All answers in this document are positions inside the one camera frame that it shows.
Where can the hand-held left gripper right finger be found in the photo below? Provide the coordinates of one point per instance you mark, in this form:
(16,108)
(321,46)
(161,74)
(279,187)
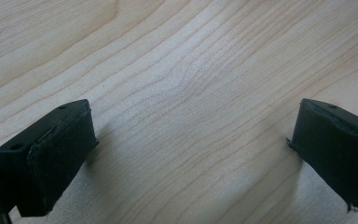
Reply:
(332,146)

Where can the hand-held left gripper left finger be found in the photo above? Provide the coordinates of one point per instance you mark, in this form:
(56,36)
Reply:
(49,155)

